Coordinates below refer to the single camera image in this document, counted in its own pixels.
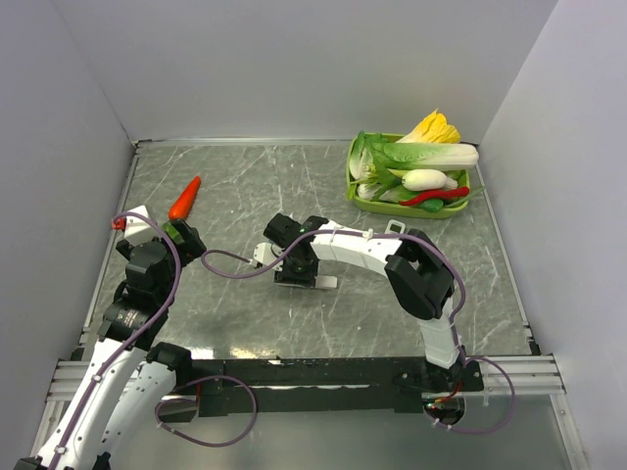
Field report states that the white remote control body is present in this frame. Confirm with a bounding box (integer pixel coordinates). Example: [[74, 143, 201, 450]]
[[274, 276, 338, 290]]

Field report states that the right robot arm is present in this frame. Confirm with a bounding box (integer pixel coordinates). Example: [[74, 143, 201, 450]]
[[253, 213, 462, 391]]

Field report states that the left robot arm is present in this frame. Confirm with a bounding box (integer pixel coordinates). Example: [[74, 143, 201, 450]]
[[16, 215, 206, 469]]

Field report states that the small white remote control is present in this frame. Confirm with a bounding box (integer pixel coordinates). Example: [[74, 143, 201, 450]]
[[385, 219, 407, 234]]

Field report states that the orange toy carrot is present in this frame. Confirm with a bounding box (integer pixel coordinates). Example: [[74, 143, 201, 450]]
[[169, 175, 202, 220]]

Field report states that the green plastic basket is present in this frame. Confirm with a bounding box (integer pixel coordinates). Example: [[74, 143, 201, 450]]
[[346, 164, 483, 219]]

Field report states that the green toy bok choy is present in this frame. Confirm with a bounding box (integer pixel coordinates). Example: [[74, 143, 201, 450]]
[[346, 168, 401, 201]]

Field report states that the red toy chili pepper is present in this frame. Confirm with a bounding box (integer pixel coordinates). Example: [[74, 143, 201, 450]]
[[399, 187, 470, 207]]

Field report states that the green toy pepper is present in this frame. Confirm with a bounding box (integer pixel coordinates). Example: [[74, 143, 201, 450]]
[[419, 198, 445, 213]]

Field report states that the toy napa cabbage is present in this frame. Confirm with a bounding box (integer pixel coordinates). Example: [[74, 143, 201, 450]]
[[347, 131, 479, 181]]

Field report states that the white toy radish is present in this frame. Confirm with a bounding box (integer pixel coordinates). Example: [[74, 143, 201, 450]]
[[402, 169, 458, 192]]

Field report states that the yellow toy cabbage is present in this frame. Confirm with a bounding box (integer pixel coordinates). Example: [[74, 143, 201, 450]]
[[398, 109, 461, 144]]

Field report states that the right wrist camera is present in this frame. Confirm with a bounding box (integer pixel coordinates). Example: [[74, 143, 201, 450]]
[[253, 242, 282, 268]]

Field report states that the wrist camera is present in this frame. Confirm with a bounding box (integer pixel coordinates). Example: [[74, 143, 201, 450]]
[[112, 216, 158, 247], [253, 242, 282, 268]]

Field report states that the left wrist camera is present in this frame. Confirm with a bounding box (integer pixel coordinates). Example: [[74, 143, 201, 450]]
[[112, 216, 158, 247]]

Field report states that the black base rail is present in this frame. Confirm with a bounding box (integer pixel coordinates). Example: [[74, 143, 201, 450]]
[[147, 352, 484, 417]]

